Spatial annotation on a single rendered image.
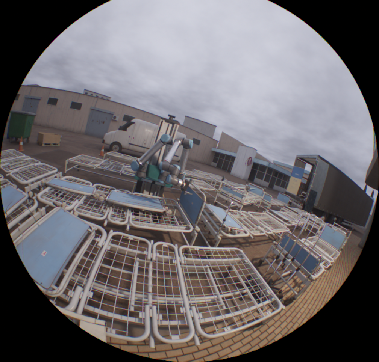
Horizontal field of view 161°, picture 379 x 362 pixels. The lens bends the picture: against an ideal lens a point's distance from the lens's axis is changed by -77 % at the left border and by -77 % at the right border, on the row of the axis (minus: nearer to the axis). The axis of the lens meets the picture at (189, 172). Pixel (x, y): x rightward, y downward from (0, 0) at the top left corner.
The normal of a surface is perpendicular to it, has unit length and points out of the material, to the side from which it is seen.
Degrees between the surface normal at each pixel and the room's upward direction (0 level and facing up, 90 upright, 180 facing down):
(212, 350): 0
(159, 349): 0
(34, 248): 8
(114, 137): 90
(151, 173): 90
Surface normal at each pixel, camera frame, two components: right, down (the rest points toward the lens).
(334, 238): -0.94, -0.26
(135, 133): 0.44, 0.24
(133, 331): 0.29, -0.95
